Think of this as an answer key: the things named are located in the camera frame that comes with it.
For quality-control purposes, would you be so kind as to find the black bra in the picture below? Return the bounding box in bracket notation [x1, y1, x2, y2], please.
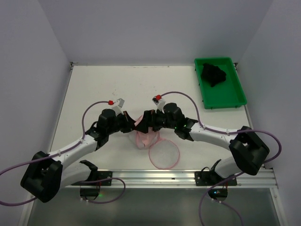
[201, 63, 226, 87]

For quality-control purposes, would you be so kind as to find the pink bra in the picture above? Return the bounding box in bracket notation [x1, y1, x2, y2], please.
[135, 128, 160, 149]

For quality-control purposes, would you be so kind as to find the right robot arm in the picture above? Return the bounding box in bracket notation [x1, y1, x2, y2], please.
[135, 103, 269, 184]

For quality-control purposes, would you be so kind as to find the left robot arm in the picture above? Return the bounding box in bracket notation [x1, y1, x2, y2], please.
[20, 109, 135, 202]

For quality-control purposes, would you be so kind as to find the green plastic tray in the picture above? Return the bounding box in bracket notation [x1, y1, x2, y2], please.
[194, 57, 247, 109]

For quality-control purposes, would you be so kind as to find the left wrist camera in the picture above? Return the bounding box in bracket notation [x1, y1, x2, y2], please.
[111, 98, 125, 116]

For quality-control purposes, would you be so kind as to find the aluminium mounting rail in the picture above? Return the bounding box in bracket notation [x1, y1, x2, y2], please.
[65, 168, 279, 189]

